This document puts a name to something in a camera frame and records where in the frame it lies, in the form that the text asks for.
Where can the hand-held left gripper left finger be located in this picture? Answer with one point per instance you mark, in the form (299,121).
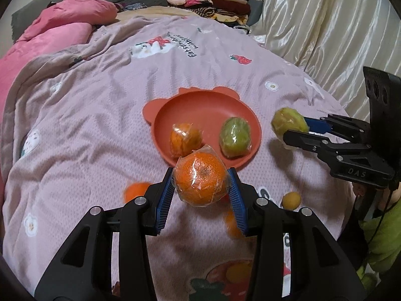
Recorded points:
(166,200)

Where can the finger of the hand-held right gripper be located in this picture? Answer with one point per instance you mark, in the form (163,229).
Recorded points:
(319,125)
(300,139)

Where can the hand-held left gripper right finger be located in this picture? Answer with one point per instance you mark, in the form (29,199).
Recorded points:
(236,207)

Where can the plastic-wrapped orange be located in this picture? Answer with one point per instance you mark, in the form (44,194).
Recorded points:
(136,191)
(200,178)
(184,139)
(231,225)

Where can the plastic-wrapped green citrus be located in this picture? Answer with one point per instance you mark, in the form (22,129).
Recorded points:
(288,119)
(235,138)

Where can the small yellow round fruit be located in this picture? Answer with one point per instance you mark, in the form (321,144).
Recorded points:
(291,200)
(238,272)

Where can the coral silicone plate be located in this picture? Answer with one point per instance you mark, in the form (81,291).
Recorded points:
(200,109)

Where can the person's right forearm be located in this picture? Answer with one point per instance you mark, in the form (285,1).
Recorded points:
(390,232)

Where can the lilac printed blanket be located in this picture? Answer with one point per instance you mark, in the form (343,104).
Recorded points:
(94,131)

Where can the cream satin curtain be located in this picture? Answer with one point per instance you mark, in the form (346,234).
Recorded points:
(313,22)

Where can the stack of folded clothes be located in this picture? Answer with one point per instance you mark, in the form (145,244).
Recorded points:
(213,0)

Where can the beige bed sheet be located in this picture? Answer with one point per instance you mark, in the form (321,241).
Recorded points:
(156,12)

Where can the dark patterned pillow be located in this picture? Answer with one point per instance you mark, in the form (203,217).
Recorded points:
(133,6)

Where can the pink duvet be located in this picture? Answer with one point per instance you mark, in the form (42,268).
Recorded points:
(62,18)

